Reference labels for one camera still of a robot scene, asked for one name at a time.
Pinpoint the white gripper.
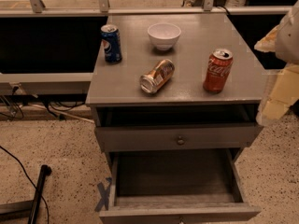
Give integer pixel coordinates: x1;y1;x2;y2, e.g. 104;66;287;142
254;0;299;126

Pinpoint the red coke can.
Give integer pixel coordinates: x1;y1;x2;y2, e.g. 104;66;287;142
203;48;234;93

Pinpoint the grey drawer cabinet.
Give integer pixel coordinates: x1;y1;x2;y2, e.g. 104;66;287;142
85;13;271;224

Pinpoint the gold soda can lying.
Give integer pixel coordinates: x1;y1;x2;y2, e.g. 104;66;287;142
139;59;175;94

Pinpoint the open middle drawer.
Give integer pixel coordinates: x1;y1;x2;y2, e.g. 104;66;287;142
99;149;261;224

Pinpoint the blue pepsi can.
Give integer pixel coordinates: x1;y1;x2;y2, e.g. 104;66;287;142
101;24;122;63

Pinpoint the white bowl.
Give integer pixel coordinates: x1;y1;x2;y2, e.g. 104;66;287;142
148;22;181;51

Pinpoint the blue tape cross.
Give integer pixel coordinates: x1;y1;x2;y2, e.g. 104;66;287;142
94;177;112;212

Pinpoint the grey metal railing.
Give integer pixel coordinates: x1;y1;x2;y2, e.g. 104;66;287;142
0;0;299;19

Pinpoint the black metal floor stand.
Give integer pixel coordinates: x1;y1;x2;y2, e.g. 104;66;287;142
0;164;51;224

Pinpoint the cable bundle under shelf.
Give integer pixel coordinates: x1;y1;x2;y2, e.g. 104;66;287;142
0;83;94;124

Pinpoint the black floor cable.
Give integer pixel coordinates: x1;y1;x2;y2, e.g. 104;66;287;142
0;145;50;224

